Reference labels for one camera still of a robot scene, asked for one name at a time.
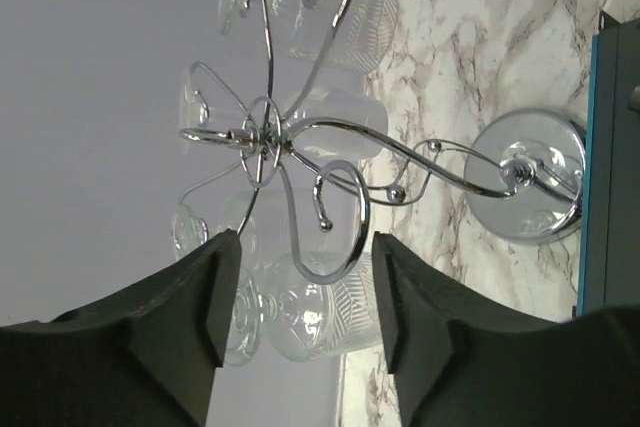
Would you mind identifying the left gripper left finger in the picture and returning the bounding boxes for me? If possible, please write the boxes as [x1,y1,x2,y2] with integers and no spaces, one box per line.
[1,230,241,426]

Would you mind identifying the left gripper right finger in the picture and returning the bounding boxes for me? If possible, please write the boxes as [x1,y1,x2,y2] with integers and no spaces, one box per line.
[372,233,639,426]

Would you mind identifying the dark grey tray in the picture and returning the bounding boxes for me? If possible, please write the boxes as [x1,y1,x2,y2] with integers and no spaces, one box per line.
[575,11,639,315]

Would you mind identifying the clear tumbler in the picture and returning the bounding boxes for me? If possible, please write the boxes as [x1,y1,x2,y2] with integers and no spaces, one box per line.
[218,0,398,74]

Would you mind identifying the tall chrome wine glass rack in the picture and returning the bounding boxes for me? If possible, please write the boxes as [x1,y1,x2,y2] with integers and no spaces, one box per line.
[180,0,586,285]

